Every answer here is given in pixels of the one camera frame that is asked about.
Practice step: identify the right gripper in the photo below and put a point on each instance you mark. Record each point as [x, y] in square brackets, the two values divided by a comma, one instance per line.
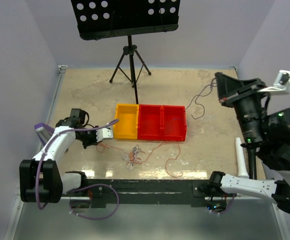
[229, 89]

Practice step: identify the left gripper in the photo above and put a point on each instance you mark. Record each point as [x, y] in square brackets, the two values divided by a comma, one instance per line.
[85, 144]

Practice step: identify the yellow plastic bin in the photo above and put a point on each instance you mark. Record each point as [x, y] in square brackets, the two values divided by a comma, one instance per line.
[127, 126]

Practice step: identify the red plastic bin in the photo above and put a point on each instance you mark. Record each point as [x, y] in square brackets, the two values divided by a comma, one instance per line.
[174, 124]
[149, 123]

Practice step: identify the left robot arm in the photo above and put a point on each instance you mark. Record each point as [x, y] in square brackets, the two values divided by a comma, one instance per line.
[39, 178]

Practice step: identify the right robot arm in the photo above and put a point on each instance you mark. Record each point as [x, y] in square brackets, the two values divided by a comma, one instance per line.
[267, 136]

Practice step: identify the black microphone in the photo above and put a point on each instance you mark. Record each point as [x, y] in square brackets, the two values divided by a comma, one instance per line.
[252, 166]

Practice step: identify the white microphone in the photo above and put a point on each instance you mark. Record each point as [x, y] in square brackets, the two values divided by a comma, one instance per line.
[240, 158]

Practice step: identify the black music stand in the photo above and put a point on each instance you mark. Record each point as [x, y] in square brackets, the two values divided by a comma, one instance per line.
[103, 19]

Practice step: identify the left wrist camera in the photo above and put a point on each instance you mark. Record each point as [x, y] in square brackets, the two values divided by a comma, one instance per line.
[104, 134]

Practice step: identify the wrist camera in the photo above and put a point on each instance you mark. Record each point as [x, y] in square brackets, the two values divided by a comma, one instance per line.
[281, 85]
[104, 134]

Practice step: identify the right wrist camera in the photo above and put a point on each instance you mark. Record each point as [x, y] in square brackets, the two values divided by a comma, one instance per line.
[281, 85]

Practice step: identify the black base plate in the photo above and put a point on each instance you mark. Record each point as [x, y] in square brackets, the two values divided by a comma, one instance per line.
[151, 192]

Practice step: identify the aluminium front rail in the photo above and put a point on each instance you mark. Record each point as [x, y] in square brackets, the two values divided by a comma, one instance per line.
[262, 189]

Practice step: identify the aluminium rail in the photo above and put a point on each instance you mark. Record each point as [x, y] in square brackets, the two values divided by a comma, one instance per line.
[262, 189]
[60, 76]

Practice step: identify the aluminium left rail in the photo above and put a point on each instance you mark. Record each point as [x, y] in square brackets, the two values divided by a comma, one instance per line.
[60, 76]

